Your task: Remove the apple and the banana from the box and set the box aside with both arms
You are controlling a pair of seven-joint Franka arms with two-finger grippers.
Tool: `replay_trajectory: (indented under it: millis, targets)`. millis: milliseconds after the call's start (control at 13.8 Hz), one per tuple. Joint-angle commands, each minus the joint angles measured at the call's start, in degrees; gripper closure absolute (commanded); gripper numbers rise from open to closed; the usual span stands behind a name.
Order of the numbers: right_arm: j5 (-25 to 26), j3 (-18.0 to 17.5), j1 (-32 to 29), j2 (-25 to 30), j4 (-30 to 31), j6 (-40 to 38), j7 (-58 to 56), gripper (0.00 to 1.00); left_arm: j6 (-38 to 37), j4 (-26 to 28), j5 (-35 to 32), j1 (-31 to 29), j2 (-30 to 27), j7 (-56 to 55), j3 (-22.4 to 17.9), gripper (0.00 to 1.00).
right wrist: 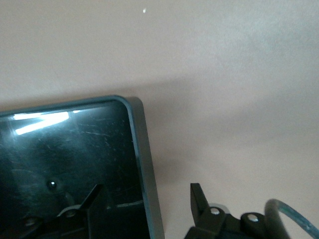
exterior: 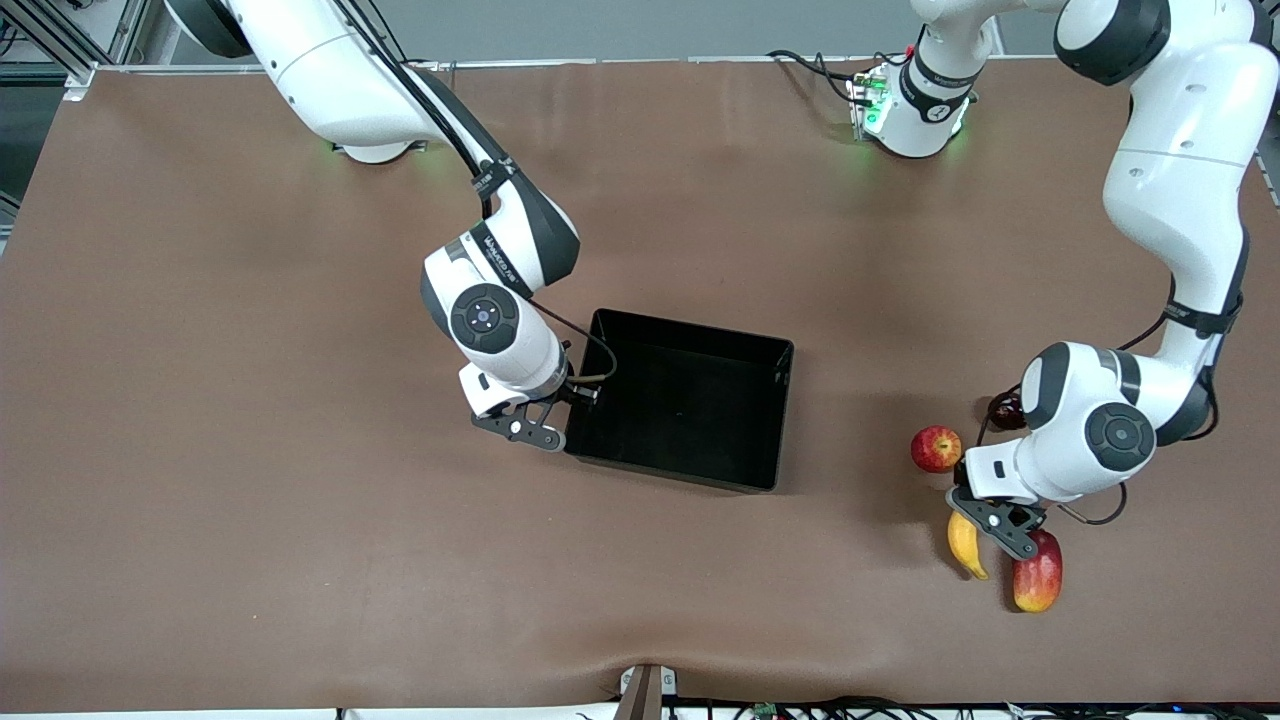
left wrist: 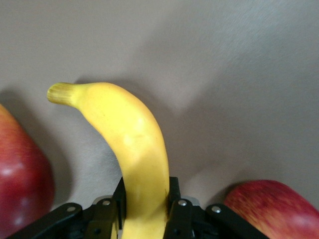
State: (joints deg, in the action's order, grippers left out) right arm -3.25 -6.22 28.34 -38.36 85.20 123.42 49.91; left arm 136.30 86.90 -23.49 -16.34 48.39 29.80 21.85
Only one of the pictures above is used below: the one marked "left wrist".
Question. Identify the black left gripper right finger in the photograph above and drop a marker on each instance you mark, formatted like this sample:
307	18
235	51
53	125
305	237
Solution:
187	219

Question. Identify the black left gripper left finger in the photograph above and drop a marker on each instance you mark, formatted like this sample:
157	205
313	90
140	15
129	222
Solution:
99	219

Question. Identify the yellow banana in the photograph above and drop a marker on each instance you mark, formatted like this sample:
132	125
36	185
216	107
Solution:
134	139

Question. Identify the dark red mango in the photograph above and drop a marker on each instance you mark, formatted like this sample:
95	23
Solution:
22	179

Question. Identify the red yellow striped apple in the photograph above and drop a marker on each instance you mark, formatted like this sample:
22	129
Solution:
274	209

